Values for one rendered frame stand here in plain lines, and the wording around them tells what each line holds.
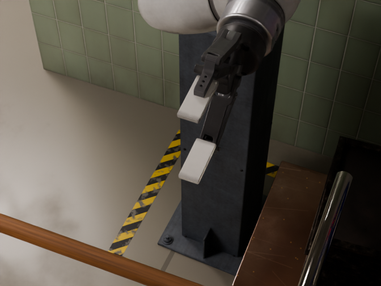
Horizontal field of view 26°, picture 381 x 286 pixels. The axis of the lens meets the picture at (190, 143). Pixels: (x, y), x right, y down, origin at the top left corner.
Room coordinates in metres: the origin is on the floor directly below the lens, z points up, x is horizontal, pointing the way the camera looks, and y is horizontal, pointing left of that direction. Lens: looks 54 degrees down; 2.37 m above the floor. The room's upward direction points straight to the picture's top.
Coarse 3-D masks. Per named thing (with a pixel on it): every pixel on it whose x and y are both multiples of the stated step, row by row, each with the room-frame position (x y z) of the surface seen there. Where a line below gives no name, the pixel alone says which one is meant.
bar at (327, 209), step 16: (336, 176) 0.81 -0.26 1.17; (352, 176) 0.81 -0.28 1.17; (336, 192) 0.77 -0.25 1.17; (336, 208) 0.74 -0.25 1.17; (320, 224) 0.71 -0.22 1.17; (336, 224) 0.71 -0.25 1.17; (320, 240) 0.68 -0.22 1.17; (320, 256) 0.65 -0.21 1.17; (304, 272) 0.62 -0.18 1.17; (320, 272) 0.62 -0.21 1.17
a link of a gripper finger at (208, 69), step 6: (210, 60) 0.70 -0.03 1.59; (204, 66) 0.70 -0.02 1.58; (210, 66) 0.70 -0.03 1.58; (216, 66) 0.70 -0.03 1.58; (204, 72) 0.69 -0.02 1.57; (210, 72) 0.69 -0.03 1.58; (204, 78) 0.68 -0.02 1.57; (210, 78) 0.68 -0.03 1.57; (198, 84) 0.67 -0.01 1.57; (204, 84) 0.67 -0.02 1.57; (210, 84) 0.68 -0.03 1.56; (198, 90) 0.67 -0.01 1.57; (204, 90) 0.67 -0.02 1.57; (204, 96) 0.66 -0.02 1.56
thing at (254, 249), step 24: (288, 168) 1.23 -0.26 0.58; (288, 192) 1.15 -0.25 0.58; (312, 192) 1.15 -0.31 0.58; (264, 216) 1.08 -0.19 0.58; (288, 216) 1.08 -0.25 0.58; (312, 216) 1.08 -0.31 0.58; (264, 240) 1.01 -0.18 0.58; (288, 240) 1.01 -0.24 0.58; (240, 264) 0.95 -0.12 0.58; (264, 264) 0.95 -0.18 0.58; (288, 264) 0.95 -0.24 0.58
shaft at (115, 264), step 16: (0, 224) 0.69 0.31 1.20; (16, 224) 0.69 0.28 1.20; (32, 240) 0.66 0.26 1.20; (48, 240) 0.66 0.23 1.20; (64, 240) 0.66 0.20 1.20; (80, 256) 0.63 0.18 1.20; (96, 256) 0.63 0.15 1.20; (112, 256) 0.63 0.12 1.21; (112, 272) 0.61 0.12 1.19; (128, 272) 0.60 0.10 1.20; (144, 272) 0.60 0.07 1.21; (160, 272) 0.60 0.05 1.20
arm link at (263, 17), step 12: (240, 0) 0.87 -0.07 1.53; (252, 0) 0.87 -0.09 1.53; (264, 0) 0.87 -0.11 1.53; (228, 12) 0.85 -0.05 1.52; (240, 12) 0.84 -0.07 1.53; (252, 12) 0.84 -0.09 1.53; (264, 12) 0.85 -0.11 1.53; (276, 12) 0.86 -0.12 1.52; (252, 24) 0.83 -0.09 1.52; (264, 24) 0.83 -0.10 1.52; (276, 24) 0.84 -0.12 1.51; (264, 36) 0.82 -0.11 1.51; (276, 36) 0.84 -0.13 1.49
